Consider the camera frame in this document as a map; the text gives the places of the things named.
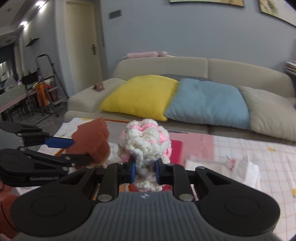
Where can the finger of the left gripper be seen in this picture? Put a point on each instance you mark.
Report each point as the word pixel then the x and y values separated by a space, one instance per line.
pixel 61 143

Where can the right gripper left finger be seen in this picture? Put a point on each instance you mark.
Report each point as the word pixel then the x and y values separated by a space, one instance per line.
pixel 115 175

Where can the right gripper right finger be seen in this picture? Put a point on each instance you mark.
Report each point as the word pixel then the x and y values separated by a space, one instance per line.
pixel 176 176

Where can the white pink crochet toy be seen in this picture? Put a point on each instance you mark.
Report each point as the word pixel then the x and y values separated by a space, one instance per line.
pixel 146 142

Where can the white crinkled plastic bag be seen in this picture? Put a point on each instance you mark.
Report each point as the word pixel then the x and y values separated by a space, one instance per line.
pixel 242 169

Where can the pink paper mat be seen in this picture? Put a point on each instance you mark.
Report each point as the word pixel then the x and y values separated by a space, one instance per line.
pixel 196 144

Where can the beige fabric sofa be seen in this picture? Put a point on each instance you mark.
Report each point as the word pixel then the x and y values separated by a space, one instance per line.
pixel 86 104

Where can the metal step ladder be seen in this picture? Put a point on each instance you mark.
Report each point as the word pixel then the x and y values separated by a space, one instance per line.
pixel 54 90

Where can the dining table with cloth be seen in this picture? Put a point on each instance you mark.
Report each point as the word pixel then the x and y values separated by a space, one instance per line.
pixel 13 93

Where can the small brown card stand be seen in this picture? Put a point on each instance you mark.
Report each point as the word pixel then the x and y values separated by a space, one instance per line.
pixel 99 87

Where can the light blue cushion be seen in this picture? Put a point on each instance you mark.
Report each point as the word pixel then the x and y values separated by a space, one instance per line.
pixel 208 103

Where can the yellow cushion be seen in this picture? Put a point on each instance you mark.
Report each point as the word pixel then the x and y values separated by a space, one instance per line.
pixel 145 96

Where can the cream door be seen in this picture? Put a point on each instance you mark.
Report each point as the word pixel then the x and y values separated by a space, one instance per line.
pixel 81 41

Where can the beige cushion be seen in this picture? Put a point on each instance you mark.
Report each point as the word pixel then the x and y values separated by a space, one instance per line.
pixel 270 114

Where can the pink plush on sofa back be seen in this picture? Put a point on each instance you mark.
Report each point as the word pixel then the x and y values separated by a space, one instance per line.
pixel 146 55

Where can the landscape painting right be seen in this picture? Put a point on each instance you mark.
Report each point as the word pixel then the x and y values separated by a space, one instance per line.
pixel 279 9

